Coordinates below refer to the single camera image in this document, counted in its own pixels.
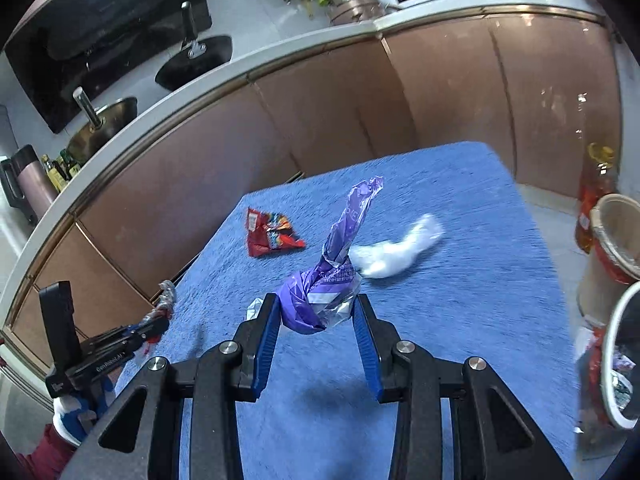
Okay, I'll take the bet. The clear plastic bag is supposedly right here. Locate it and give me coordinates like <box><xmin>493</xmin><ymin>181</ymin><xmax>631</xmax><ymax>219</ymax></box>
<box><xmin>350</xmin><ymin>213</ymin><xmax>445</xmax><ymax>279</ymax></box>

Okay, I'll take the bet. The purple foil wrapper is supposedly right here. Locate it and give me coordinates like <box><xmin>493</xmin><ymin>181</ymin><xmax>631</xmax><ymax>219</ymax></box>
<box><xmin>246</xmin><ymin>176</ymin><xmax>386</xmax><ymax>334</ymax></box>

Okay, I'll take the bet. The foil snack wrapper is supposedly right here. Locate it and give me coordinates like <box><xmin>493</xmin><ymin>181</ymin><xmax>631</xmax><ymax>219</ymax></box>
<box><xmin>142</xmin><ymin>281</ymin><xmax>178</xmax><ymax>346</ymax></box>

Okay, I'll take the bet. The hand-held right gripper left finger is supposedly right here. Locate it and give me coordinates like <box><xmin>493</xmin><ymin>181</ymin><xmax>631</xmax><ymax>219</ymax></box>
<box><xmin>60</xmin><ymin>292</ymin><xmax>282</xmax><ymax>480</ymax></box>

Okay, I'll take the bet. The black frying pan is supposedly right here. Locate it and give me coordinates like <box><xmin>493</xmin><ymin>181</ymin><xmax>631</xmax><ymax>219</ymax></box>
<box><xmin>155</xmin><ymin>1</ymin><xmax>234</xmax><ymax>92</ymax></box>

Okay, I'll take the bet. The copper kitchen cabinet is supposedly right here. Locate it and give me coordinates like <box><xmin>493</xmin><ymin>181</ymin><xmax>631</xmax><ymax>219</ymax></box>
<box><xmin>0</xmin><ymin>2</ymin><xmax>623</xmax><ymax>391</ymax></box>

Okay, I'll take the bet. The steel wok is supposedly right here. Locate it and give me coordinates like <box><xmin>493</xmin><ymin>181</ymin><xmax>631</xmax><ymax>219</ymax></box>
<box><xmin>66</xmin><ymin>86</ymin><xmax>139</xmax><ymax>165</ymax></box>

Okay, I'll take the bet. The yellow condiment bottle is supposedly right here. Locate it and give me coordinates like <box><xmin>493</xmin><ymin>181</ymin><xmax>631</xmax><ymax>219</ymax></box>
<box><xmin>41</xmin><ymin>154</ymin><xmax>63</xmax><ymax>192</ymax></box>

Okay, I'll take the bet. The red snack wrapper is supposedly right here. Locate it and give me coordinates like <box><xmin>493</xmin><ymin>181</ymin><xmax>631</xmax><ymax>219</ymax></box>
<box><xmin>244</xmin><ymin>207</ymin><xmax>307</xmax><ymax>259</ymax></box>

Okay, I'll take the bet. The white-rimmed bin with black liner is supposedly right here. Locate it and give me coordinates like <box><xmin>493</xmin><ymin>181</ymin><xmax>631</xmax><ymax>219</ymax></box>
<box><xmin>600</xmin><ymin>281</ymin><xmax>640</xmax><ymax>431</ymax></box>

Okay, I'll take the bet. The copper pot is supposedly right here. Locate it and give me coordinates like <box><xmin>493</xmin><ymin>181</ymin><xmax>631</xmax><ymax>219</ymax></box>
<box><xmin>327</xmin><ymin>0</ymin><xmax>387</xmax><ymax>26</ymax></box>

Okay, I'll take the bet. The blue terry towel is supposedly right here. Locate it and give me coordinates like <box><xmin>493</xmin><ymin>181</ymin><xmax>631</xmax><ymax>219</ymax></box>
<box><xmin>115</xmin><ymin>141</ymin><xmax>583</xmax><ymax>480</ymax></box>

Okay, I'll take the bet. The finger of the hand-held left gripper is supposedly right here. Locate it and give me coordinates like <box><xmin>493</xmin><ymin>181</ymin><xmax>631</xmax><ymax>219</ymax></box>
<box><xmin>102</xmin><ymin>317</ymin><xmax>171</xmax><ymax>356</ymax></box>

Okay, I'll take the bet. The pink thermos jug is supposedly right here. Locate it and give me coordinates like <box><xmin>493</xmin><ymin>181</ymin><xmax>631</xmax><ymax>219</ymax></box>
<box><xmin>0</xmin><ymin>145</ymin><xmax>57</xmax><ymax>224</ymax></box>

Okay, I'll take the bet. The beige bin with red liner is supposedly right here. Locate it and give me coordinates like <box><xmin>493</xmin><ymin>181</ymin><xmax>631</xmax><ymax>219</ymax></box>
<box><xmin>576</xmin><ymin>192</ymin><xmax>640</xmax><ymax>318</ymax></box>

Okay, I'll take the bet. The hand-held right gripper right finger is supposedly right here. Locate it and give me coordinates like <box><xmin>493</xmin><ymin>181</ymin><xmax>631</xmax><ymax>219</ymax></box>
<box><xmin>352</xmin><ymin>295</ymin><xmax>573</xmax><ymax>480</ymax></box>

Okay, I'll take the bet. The cooking oil bottle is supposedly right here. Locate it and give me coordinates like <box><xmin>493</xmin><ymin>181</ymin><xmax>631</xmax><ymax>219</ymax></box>
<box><xmin>575</xmin><ymin>142</ymin><xmax>619</xmax><ymax>254</ymax></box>

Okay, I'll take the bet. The person's left forearm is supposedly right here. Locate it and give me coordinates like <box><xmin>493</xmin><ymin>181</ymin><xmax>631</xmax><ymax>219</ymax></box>
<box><xmin>15</xmin><ymin>422</ymin><xmax>76</xmax><ymax>480</ymax></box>

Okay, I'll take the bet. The dark glass bottle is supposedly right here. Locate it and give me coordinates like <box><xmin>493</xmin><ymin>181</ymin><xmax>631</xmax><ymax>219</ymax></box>
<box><xmin>57</xmin><ymin>147</ymin><xmax>82</xmax><ymax>182</ymax></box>

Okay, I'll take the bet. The person's left hand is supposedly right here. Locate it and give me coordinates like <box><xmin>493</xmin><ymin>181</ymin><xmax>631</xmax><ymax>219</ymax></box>
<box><xmin>52</xmin><ymin>377</ymin><xmax>118</xmax><ymax>448</ymax></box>

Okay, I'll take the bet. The black range hood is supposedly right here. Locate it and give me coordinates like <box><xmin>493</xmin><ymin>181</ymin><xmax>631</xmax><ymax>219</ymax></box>
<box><xmin>4</xmin><ymin>0</ymin><xmax>213</xmax><ymax>134</ymax></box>

